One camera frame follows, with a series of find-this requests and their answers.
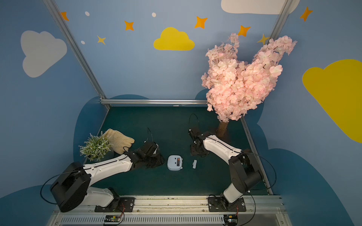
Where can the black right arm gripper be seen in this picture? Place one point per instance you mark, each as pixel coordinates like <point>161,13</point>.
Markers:
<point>196,147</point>

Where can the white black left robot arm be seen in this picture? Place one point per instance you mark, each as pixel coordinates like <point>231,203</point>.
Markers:
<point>74,187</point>

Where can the right controller board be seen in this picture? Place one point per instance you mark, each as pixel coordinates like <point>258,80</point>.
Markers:
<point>230,220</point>

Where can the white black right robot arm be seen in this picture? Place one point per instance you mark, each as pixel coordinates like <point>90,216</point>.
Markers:
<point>244,168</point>

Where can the aluminium back frame bar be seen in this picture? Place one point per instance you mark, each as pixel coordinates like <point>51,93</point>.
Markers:
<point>149,102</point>

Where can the controller board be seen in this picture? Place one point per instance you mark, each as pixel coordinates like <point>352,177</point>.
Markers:
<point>112,220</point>
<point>230,220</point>

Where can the pink blossom artificial tree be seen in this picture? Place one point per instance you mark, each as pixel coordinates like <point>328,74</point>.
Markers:
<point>234,86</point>

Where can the rusty tree trunk pole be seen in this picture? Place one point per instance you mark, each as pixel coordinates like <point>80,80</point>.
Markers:
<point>222,128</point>

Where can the white battery cover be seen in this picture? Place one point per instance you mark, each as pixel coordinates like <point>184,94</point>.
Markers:
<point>194,165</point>

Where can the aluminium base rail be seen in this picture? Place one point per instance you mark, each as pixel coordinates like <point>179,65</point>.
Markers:
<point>205,210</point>

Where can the small green potted plant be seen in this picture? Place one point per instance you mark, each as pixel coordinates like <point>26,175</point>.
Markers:
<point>97,148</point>

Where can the left controller board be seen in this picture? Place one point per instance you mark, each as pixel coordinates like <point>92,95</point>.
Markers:
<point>112,220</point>

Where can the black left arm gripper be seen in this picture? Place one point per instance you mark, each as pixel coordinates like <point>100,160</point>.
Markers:
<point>154,159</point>

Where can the white alarm device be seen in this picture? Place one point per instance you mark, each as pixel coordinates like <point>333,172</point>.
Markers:
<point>172,163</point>

